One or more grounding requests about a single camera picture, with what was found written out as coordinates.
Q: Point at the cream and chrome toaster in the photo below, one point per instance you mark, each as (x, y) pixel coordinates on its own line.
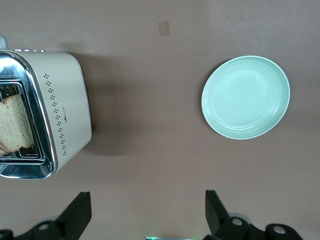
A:
(65, 100)

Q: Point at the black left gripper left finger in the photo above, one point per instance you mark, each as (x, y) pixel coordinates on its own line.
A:
(62, 225)

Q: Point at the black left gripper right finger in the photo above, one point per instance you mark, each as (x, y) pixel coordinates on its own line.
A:
(225, 227)

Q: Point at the small brown tape patch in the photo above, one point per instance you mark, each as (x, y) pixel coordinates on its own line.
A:
(164, 28)

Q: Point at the brown bread slice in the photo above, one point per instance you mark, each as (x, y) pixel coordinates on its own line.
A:
(15, 120)

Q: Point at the light green round plate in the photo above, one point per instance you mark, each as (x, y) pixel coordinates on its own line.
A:
(245, 97)

